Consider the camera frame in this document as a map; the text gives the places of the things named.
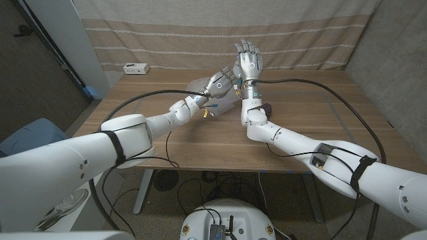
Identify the white grey sneaker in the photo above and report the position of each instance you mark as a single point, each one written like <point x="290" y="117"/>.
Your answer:
<point x="66" y="206"/>

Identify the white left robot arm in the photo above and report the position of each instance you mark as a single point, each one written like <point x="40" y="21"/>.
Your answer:
<point x="83" y="160"/>

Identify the dark purple pine cone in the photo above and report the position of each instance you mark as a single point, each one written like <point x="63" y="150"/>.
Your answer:
<point x="268" y="108"/>

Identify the white table leg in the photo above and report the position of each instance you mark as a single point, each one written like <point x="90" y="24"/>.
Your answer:
<point x="313" y="203"/>
<point x="142" y="193"/>

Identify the blue-grey plastic bin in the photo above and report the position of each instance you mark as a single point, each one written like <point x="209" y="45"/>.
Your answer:
<point x="30" y="135"/>

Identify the dark wooden door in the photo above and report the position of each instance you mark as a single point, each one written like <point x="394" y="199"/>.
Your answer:
<point x="26" y="66"/>

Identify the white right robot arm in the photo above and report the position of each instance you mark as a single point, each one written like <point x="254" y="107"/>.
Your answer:
<point x="333" y="156"/>

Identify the beige striped curtain backdrop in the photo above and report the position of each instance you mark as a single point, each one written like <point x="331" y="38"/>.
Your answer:
<point x="166" y="40"/>

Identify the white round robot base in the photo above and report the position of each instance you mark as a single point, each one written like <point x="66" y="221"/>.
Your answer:
<point x="247" y="216"/>

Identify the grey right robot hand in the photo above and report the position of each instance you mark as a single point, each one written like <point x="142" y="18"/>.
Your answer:
<point x="250" y="65"/>

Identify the round black floor fan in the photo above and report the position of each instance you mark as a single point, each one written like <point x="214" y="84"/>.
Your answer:
<point x="165" y="180"/>

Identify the small grey electronics box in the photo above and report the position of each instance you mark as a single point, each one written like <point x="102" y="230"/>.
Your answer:
<point x="217" y="232"/>

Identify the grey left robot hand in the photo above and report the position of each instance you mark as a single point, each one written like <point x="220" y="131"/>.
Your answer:
<point x="218" y="85"/>

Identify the clear bubble wrap sheet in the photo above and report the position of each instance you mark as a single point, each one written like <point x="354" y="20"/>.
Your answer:
<point x="227" y="106"/>

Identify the white power strip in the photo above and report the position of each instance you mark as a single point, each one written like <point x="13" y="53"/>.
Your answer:
<point x="136" y="68"/>

